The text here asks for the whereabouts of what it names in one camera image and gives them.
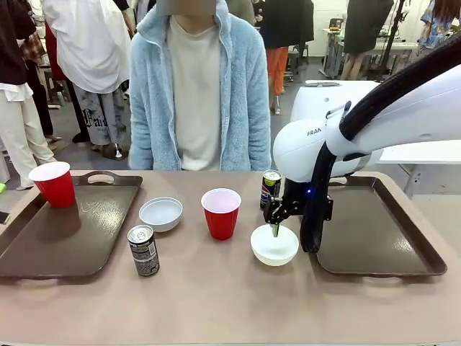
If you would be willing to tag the person in white shirt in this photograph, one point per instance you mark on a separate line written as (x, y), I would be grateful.
(90, 54)

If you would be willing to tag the person in black coat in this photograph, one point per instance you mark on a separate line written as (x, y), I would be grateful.
(363, 32)

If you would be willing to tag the black Pepsi can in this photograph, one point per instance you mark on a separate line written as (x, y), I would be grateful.
(269, 189)

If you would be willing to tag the person in blue patterned shirt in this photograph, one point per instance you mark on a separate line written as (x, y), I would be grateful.
(437, 25)

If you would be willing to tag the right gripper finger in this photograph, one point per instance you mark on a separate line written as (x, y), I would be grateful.
(286, 212)
(271, 210)

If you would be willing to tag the brown plastic tray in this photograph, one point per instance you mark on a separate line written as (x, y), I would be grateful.
(72, 227)
(374, 230)

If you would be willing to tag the person in orange trousers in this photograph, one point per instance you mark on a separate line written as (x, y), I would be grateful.
(277, 47)

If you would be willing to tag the black smartphone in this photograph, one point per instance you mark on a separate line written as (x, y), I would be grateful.
(3, 217)

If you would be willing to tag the black patterned drink can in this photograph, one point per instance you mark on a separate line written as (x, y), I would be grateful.
(144, 252)

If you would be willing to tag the white side table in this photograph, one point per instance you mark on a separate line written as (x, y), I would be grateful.
(421, 158)

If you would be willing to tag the grey background desk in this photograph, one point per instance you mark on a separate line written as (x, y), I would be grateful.
(335, 50)

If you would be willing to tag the white bowl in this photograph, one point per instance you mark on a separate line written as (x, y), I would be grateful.
(161, 216)
(274, 248)

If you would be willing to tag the person in blue fleece jacket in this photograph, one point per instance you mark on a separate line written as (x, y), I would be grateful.
(198, 93)

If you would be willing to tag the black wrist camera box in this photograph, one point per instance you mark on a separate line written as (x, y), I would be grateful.
(329, 208)

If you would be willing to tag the person in white trousers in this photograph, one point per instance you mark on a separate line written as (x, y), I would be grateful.
(16, 90)

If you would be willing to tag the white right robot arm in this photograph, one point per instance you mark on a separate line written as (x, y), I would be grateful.
(414, 119)

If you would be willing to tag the red plastic cup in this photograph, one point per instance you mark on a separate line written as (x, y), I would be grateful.
(220, 216)
(55, 187)

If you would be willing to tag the black tripod stand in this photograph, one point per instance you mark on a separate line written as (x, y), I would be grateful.
(392, 39)

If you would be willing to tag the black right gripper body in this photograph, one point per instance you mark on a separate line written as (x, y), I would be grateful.
(293, 196)

